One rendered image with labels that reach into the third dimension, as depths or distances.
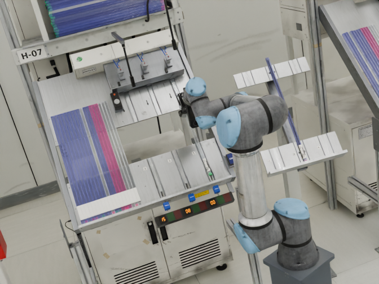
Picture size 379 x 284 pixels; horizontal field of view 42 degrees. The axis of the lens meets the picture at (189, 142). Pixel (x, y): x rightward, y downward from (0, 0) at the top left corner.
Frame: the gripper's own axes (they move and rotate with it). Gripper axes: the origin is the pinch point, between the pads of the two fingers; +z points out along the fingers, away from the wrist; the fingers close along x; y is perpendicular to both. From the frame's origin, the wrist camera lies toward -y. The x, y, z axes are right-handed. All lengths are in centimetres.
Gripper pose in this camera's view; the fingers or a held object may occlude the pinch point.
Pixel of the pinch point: (186, 116)
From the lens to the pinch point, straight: 220.7
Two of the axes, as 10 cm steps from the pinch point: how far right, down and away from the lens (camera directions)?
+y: -3.3, -9.3, 1.7
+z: -1.3, 2.3, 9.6
